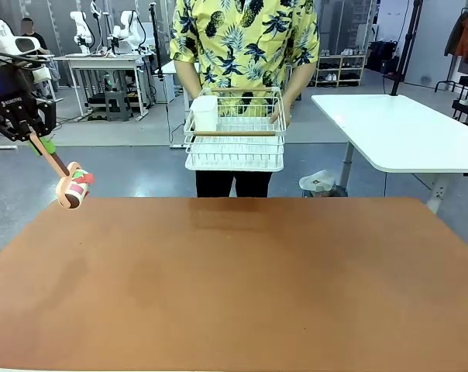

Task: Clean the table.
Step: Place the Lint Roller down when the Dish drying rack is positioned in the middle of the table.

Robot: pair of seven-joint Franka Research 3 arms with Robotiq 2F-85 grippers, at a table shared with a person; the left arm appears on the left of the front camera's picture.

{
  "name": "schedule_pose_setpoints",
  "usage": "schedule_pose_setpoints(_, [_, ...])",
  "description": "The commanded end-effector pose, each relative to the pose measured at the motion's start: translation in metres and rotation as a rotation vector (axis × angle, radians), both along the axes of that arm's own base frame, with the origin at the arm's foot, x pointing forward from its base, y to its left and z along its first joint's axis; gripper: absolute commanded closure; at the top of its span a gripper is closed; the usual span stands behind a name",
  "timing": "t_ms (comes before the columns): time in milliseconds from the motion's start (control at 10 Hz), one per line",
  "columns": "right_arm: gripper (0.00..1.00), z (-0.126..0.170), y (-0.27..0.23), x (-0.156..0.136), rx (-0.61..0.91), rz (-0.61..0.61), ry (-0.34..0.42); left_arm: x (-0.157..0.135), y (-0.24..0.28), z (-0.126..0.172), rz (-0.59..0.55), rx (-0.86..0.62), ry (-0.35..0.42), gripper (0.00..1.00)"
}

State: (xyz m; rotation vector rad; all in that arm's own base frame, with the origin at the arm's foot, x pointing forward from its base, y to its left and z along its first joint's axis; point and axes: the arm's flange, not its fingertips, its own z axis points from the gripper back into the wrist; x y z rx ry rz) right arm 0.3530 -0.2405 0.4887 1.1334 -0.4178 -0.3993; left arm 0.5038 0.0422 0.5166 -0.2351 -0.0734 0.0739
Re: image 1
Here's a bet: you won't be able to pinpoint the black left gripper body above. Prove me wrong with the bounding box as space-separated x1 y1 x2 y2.
0 64 40 122

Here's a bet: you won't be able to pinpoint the white plastic cutlery holder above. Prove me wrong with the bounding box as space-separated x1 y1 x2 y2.
189 95 220 133

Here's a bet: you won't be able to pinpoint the white wire dish rack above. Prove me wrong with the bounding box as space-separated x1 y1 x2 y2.
183 86 288 164

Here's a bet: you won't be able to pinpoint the person's right forearm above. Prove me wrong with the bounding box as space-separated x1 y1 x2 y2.
174 59 202 101

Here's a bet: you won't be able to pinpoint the person's left forearm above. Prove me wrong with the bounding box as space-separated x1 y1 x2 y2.
284 60 317 106

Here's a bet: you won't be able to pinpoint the person's left hand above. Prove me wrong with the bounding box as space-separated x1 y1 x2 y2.
270 101 294 127

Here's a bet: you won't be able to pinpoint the seated person in black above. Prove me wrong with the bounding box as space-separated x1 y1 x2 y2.
18 16 52 56

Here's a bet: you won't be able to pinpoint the grey step stool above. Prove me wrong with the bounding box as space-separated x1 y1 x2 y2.
103 90 134 122

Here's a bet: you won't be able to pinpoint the white workbench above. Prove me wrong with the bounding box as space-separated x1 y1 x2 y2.
53 52 154 118

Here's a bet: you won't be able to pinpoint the black pole stand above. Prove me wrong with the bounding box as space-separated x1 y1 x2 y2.
147 2 166 81

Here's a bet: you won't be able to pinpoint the black trousers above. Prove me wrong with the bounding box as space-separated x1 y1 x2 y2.
194 169 274 199

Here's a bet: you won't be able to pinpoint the person in yellow floral shirt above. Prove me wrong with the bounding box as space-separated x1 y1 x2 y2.
168 0 321 117

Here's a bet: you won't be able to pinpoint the bin with white bag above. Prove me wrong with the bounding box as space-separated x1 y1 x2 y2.
298 169 349 199

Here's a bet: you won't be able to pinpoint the wooden shoe rack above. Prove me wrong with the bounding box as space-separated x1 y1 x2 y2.
314 53 369 88

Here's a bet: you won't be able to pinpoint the large white table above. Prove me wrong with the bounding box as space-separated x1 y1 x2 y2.
310 93 468 215

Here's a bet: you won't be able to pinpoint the black light stand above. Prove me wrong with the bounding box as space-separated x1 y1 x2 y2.
382 0 425 97

